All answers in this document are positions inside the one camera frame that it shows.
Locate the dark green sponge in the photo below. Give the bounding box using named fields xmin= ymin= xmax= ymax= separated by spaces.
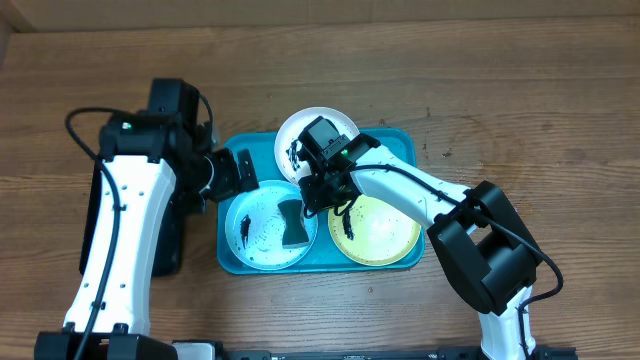
xmin=278 ymin=199 xmax=309 ymax=249

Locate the light blue plate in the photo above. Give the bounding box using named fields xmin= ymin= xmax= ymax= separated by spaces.
xmin=224 ymin=180 xmax=319 ymax=271

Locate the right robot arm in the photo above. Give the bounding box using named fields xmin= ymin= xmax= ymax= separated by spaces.
xmin=298 ymin=133 xmax=542 ymax=359

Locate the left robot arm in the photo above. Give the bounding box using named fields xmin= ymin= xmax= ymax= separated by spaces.
xmin=34 ymin=109 xmax=258 ymax=359

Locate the teal plastic tray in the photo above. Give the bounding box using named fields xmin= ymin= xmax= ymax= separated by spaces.
xmin=216 ymin=127 xmax=426 ymax=276

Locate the black rectangular water tray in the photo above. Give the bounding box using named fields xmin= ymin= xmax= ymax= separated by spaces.
xmin=79 ymin=166 xmax=186 ymax=277

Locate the yellow-green plate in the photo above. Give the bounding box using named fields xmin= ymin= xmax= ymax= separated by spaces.
xmin=328 ymin=195 xmax=422 ymax=267

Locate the white plate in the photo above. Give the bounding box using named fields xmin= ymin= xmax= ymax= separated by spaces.
xmin=274 ymin=107 xmax=360 ymax=185

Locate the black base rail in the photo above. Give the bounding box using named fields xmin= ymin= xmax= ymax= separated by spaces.
xmin=172 ymin=339 xmax=579 ymax=360

